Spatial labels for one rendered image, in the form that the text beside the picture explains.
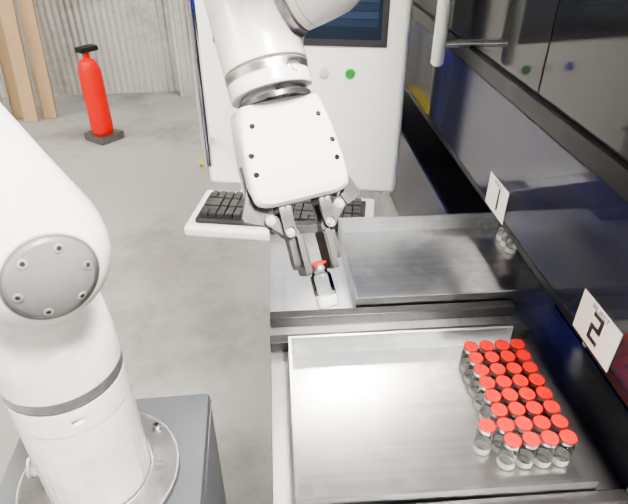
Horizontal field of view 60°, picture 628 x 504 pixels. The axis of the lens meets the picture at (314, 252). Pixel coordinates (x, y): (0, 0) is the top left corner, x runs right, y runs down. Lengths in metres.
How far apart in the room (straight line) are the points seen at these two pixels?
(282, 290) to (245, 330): 1.26
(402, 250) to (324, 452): 0.48
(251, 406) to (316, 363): 1.13
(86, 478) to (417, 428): 0.40
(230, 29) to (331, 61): 0.79
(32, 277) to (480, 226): 0.92
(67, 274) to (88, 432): 0.23
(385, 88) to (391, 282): 0.53
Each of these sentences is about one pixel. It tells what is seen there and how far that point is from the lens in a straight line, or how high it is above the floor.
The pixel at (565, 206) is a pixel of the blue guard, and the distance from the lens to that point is 0.79.
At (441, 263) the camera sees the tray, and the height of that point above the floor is 0.88.
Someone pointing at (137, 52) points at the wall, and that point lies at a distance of 5.04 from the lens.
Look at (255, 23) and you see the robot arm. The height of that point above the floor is 1.36.
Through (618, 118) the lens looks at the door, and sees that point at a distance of 0.72.
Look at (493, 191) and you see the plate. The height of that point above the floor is 1.02.
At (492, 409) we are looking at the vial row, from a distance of 0.73.
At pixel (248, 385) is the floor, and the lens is 1.99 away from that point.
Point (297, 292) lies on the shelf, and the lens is 0.95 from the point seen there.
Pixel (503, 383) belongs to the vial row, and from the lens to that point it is 0.77.
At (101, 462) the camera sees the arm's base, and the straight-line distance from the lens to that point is 0.66.
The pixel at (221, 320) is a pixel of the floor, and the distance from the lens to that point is 2.26.
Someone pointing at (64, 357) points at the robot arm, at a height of 1.11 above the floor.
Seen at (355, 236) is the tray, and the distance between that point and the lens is 1.10.
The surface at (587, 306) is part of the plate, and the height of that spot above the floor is 1.03.
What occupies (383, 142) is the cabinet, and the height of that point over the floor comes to 0.94.
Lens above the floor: 1.46
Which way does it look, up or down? 34 degrees down
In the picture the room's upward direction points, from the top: straight up
